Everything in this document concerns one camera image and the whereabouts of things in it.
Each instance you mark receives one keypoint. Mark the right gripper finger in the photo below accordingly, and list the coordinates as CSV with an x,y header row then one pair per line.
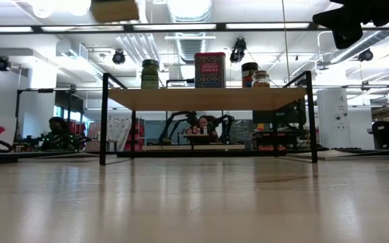
x,y
344,27

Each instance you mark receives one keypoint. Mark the small glass jar cork stopper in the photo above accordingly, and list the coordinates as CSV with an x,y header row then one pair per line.
x,y
260,80

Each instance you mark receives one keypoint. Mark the orange spice bottle black cap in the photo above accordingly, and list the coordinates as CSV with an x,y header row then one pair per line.
x,y
246,76

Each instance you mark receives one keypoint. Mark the smoked paprika tin red lid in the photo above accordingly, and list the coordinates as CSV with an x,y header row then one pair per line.
x,y
210,71

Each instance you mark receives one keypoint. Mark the oregano glass jar green lid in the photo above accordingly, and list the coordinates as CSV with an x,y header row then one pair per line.
x,y
150,76

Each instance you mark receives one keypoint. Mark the black background robot arm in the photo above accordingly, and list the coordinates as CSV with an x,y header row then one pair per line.
x,y
228,126
192,118

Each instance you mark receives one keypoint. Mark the small wooden shelf black legs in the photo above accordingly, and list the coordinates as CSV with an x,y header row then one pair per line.
x,y
208,98

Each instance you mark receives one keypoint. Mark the black ceiling spotlight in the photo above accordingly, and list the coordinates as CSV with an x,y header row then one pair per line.
x,y
2,63
118,56
365,55
238,50

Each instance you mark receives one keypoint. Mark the white pillar unit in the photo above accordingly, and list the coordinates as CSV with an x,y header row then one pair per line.
x,y
333,114

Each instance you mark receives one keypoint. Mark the black monitor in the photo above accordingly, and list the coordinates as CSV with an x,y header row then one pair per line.
x,y
279,116

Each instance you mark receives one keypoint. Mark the person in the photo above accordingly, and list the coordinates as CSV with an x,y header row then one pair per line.
x,y
205,122
59,135

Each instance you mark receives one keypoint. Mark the background wooden table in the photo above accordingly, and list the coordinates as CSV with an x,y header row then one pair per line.
x,y
214,147

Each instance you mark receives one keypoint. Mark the black background stand frame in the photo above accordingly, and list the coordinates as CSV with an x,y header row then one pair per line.
x,y
46,90

